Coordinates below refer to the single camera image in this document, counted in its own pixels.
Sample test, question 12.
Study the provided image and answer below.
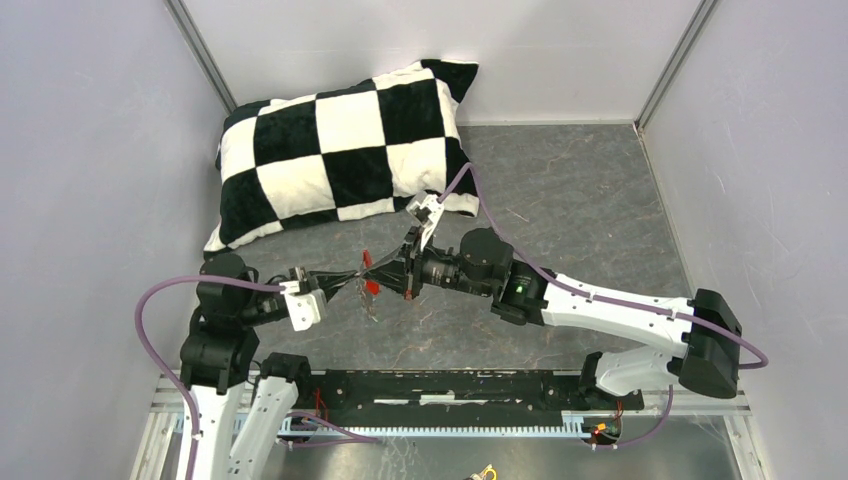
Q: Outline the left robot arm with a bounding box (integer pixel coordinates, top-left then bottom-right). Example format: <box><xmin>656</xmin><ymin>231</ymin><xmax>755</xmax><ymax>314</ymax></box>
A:
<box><xmin>178</xmin><ymin>253</ymin><xmax>358</xmax><ymax>479</ymax></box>

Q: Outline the aluminium corner post right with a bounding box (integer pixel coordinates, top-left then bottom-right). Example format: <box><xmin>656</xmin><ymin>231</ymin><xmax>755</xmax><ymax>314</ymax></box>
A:
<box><xmin>633</xmin><ymin>0</ymin><xmax>719</xmax><ymax>135</ymax></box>

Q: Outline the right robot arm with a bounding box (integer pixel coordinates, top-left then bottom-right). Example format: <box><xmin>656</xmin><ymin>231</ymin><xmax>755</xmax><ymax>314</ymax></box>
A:
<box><xmin>364</xmin><ymin>227</ymin><xmax>741</xmax><ymax>408</ymax></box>

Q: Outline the aluminium corner post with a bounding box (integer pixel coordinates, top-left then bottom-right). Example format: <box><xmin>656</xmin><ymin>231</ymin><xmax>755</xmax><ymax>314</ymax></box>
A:
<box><xmin>164</xmin><ymin>0</ymin><xmax>237</xmax><ymax>113</ymax></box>
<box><xmin>633</xmin><ymin>0</ymin><xmax>719</xmax><ymax>135</ymax></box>

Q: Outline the black white checkered pillow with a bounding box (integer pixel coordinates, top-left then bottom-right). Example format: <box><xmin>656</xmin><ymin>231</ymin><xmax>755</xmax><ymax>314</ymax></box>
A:
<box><xmin>203</xmin><ymin>59</ymin><xmax>479</xmax><ymax>258</ymax></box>

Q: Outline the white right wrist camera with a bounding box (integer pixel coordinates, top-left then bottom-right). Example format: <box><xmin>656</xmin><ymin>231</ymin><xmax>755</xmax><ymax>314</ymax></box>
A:
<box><xmin>406</xmin><ymin>191</ymin><xmax>445</xmax><ymax>252</ymax></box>

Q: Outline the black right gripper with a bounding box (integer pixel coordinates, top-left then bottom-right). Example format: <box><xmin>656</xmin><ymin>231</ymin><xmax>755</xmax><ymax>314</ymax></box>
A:
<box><xmin>362</xmin><ymin>226</ymin><xmax>493</xmax><ymax>303</ymax></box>

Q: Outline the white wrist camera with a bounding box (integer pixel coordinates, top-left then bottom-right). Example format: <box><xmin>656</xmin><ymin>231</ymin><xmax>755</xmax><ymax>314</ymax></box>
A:
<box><xmin>406</xmin><ymin>191</ymin><xmax>445</xmax><ymax>252</ymax></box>
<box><xmin>280</xmin><ymin>281</ymin><xmax>327</xmax><ymax>332</ymax></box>

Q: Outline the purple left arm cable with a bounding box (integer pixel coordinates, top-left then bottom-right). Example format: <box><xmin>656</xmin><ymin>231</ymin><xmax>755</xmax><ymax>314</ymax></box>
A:
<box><xmin>135</xmin><ymin>275</ymin><xmax>287</xmax><ymax>480</ymax></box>

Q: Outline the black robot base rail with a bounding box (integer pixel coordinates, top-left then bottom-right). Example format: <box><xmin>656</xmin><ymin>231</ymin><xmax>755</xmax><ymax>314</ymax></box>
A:
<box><xmin>260</xmin><ymin>353</ymin><xmax>644</xmax><ymax>429</ymax></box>

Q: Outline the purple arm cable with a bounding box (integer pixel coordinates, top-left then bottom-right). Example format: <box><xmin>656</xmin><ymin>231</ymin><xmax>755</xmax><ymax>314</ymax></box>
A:
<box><xmin>437</xmin><ymin>162</ymin><xmax>770</xmax><ymax>371</ymax></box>
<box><xmin>135</xmin><ymin>275</ymin><xmax>287</xmax><ymax>480</ymax></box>

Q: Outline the grey slotted cable duct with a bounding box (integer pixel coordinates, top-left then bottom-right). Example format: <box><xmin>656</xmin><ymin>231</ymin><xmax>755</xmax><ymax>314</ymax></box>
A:
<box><xmin>277</xmin><ymin>415</ymin><xmax>597</xmax><ymax>440</ymax></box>

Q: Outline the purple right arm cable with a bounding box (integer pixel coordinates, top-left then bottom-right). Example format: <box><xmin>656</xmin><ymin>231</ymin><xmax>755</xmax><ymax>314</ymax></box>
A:
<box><xmin>437</xmin><ymin>162</ymin><xmax>770</xmax><ymax>371</ymax></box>

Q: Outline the yellow carabiner with keys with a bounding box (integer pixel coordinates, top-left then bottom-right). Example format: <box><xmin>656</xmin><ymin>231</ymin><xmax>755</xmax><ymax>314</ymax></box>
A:
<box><xmin>466</xmin><ymin>464</ymin><xmax>498</xmax><ymax>480</ymax></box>

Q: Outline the aluminium corner post left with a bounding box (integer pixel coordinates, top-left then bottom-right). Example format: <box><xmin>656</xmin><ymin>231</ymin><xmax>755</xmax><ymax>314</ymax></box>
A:
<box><xmin>164</xmin><ymin>0</ymin><xmax>237</xmax><ymax>113</ymax></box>

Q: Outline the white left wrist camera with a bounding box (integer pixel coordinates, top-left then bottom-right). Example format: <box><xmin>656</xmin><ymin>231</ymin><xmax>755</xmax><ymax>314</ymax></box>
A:
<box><xmin>280</xmin><ymin>281</ymin><xmax>327</xmax><ymax>332</ymax></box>

